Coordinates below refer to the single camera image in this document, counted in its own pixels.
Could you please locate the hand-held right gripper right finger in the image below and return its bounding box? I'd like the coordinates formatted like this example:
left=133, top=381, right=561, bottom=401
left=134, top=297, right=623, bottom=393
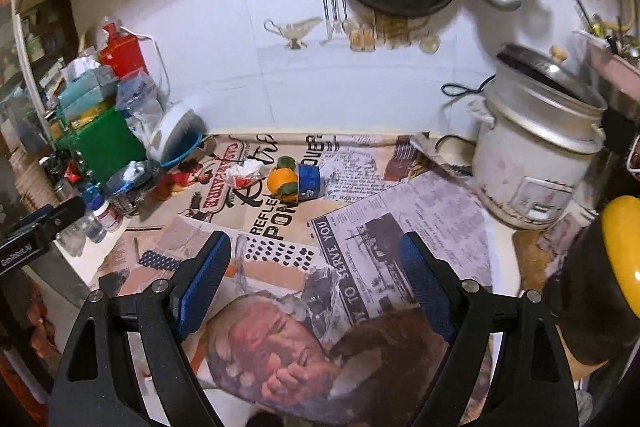
left=399, top=231, right=581, bottom=427

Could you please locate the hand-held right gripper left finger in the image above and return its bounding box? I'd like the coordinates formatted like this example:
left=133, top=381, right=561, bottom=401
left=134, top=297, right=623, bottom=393
left=50, top=231, right=236, bottom=427

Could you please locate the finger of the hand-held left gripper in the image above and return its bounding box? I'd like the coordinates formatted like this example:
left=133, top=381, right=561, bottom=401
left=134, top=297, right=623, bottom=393
left=17, top=196, right=87, bottom=242

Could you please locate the white pill bottle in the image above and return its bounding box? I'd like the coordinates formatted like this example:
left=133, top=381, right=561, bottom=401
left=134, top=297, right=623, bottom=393
left=92, top=199, right=123, bottom=233

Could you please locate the red snack packet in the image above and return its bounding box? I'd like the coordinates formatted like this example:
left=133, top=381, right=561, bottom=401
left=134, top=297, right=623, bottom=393
left=40, top=152, right=96, bottom=192

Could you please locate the stack of brown cups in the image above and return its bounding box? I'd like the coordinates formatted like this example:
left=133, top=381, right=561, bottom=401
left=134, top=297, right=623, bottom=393
left=10, top=147, right=56, bottom=212

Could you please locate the glass jar with tissue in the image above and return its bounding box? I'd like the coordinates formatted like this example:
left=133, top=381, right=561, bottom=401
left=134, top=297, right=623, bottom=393
left=105, top=159, right=161, bottom=218

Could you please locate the green plastic box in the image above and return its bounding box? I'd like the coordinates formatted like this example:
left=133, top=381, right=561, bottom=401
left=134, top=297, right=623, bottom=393
left=62, top=107, right=148, bottom=185

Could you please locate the yellow flat box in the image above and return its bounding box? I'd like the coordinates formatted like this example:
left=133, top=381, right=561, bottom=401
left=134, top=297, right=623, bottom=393
left=70, top=104, right=116, bottom=128

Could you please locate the wooden cutting board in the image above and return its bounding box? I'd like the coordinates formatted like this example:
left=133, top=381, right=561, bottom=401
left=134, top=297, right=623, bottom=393
left=512, top=212, right=601, bottom=383

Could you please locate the newspaper print table cover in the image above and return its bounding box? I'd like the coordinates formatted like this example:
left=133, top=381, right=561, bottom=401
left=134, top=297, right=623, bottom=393
left=90, top=133, right=501, bottom=414

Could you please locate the crumpled red white wrapper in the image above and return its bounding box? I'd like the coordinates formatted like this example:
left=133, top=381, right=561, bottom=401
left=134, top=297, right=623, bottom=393
left=226, top=158, right=266, bottom=190

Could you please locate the teal tissue box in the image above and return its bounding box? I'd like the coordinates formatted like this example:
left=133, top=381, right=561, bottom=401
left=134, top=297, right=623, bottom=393
left=57, top=57, right=121, bottom=112

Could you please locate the orange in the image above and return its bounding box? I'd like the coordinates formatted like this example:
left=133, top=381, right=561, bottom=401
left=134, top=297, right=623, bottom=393
left=266, top=155, right=301, bottom=202

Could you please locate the clear plastic bag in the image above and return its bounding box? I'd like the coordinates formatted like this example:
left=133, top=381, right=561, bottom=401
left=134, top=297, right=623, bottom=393
left=116, top=72, right=166, bottom=132

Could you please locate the blue bowl with white lid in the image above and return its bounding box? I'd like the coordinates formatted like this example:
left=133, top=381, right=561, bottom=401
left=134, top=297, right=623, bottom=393
left=150, top=104, right=203, bottom=162

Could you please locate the small blue can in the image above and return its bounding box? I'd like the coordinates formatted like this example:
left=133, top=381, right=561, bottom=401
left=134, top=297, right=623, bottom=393
left=295, top=163, right=323, bottom=202

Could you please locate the white rice cooker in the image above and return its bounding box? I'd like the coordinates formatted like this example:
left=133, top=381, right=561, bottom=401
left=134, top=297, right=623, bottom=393
left=467, top=43, right=608, bottom=230

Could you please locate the red canister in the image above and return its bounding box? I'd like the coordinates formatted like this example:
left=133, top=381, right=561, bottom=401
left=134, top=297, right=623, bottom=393
left=99, top=21, right=148, bottom=80

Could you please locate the black pot with yellow lid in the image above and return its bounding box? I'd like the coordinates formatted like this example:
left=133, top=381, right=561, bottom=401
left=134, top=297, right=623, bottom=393
left=542, top=196, right=640, bottom=365

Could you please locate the pink utensil holder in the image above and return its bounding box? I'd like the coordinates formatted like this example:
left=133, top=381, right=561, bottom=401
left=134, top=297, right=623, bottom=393
left=570, top=0, right=640, bottom=108

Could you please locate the black power cable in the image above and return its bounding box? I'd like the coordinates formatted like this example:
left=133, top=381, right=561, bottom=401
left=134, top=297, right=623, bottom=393
left=440, top=77, right=496, bottom=100

